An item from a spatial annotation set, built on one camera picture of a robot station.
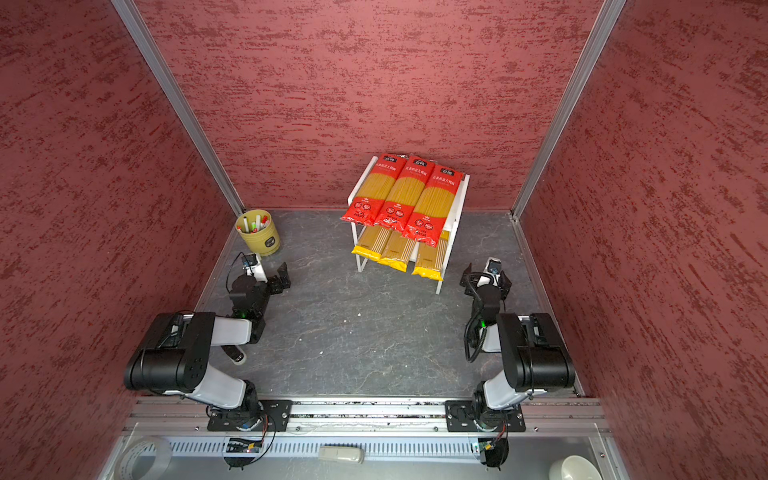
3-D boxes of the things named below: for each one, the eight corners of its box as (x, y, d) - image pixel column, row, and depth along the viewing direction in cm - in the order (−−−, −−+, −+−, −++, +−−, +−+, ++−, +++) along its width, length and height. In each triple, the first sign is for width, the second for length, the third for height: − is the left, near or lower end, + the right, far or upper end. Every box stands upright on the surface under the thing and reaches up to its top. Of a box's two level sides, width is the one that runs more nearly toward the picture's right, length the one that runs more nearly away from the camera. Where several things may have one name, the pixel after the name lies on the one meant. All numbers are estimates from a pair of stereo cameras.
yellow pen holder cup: (244, 258, 105) (229, 235, 95) (254, 233, 113) (241, 209, 103) (277, 258, 105) (265, 235, 95) (285, 233, 113) (275, 209, 103)
